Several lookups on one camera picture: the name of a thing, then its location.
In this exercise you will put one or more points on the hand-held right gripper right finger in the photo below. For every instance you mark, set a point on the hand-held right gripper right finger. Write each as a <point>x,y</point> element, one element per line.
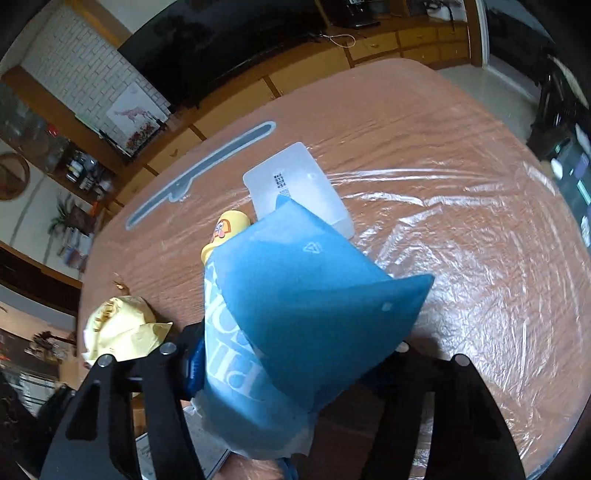
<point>398,369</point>

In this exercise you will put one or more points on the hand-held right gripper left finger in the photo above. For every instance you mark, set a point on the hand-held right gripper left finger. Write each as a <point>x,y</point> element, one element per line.
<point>193,369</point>

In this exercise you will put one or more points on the yellow wrapper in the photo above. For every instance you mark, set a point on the yellow wrapper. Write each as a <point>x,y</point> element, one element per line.
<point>117,323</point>

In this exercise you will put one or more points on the blue plastic bag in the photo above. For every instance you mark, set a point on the blue plastic bag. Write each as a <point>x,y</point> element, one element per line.
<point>304,295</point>

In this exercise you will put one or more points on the translucent white plastic lid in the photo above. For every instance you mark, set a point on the translucent white plastic lid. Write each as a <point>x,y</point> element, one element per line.
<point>295,177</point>

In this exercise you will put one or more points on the white printed paper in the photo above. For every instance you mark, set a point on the white printed paper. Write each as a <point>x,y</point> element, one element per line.
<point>207,443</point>

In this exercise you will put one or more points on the yellow cartoon bottle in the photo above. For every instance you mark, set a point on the yellow cartoon bottle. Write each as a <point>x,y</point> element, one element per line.
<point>228,228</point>

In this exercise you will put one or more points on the grey strip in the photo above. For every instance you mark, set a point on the grey strip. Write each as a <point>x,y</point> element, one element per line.
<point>203,170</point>

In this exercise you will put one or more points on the green potted plant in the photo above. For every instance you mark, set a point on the green potted plant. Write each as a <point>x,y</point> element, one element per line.
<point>64,217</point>

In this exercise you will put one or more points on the framed animal picture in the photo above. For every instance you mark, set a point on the framed animal picture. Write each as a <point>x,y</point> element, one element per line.
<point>134,117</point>

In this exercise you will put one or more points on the wooden drawer cabinet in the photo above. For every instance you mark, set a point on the wooden drawer cabinet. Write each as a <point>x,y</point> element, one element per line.
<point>318,69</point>

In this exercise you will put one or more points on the black television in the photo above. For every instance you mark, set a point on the black television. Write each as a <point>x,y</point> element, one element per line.
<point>217,41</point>

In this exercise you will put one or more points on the black coffee machine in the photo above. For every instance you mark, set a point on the black coffee machine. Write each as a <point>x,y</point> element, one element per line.
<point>361,11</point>

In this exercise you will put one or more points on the round wooden frame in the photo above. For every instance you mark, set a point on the round wooden frame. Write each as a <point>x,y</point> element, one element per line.
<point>11,177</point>

